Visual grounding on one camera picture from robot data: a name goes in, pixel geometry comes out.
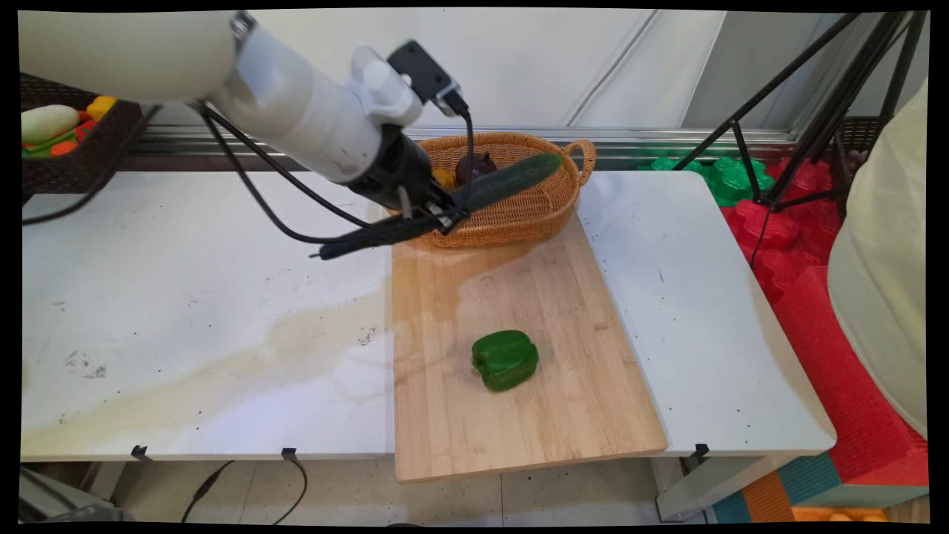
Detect grey table leg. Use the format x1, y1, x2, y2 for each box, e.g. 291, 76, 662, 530
19, 463, 134, 522

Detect green foam puzzle mat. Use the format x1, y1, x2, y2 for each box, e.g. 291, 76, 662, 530
639, 155, 776, 208

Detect light green vegetable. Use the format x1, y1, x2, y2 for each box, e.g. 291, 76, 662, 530
22, 131, 78, 159

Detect aluminium window rail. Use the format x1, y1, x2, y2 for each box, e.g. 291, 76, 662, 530
141, 124, 803, 172

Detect dark plastic crate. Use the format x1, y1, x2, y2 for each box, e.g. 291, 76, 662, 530
836, 115, 884, 154

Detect white table leg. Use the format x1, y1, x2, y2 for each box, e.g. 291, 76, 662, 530
655, 454, 796, 522

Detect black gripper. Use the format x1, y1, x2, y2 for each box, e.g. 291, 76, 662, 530
346, 125, 472, 237

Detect green bell pepper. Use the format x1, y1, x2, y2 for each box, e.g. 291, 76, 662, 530
472, 329, 540, 393

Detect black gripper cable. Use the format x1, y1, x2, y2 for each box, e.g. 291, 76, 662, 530
194, 102, 386, 245

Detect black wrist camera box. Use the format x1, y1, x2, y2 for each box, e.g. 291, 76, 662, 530
386, 40, 469, 118

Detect woven wicker basket with handles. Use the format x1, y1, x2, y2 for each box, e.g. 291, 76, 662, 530
386, 132, 597, 250

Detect thin black tripod cable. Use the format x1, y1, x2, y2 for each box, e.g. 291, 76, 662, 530
747, 200, 773, 269

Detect dark green cucumber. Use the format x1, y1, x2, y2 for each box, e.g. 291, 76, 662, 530
309, 152, 564, 262

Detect black tripod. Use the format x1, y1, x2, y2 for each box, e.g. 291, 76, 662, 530
671, 11, 928, 216

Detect dark woven vegetable basket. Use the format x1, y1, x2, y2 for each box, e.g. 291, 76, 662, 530
21, 73, 147, 196

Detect wooden cutting board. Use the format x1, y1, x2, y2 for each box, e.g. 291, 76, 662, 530
390, 211, 669, 484

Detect red foam puzzle mat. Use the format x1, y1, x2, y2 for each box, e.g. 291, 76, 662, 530
721, 158, 929, 487

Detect thin black hanging cable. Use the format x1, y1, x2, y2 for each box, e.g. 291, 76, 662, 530
273, 456, 309, 525

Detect cream fabric cover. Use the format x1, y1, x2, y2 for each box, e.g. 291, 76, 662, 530
826, 74, 929, 440

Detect teal and orange foam mat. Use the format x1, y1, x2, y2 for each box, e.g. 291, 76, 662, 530
710, 451, 929, 524

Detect black cable with connector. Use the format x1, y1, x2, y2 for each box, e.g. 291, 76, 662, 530
180, 460, 236, 524

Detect pale white vegetable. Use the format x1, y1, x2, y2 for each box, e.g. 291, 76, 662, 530
21, 104, 81, 146

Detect purple red onion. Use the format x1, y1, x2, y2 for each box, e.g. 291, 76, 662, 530
454, 151, 499, 187

